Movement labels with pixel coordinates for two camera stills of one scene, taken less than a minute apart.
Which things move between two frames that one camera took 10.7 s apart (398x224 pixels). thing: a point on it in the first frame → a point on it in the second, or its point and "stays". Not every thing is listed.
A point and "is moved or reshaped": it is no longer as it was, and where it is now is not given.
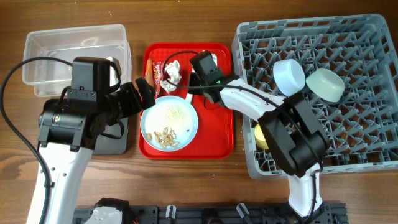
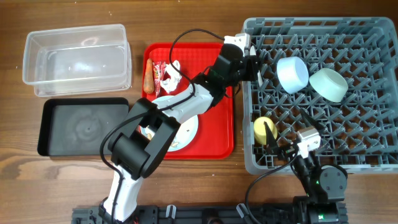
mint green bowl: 326,84 stays
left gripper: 137,104 → 255,63
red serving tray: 166,67 stays
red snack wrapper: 157,68 stays
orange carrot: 148,76 stays
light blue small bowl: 288,76 is moved or reshaped
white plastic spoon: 189,97 is moved or reshaped
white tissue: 173,68 stays
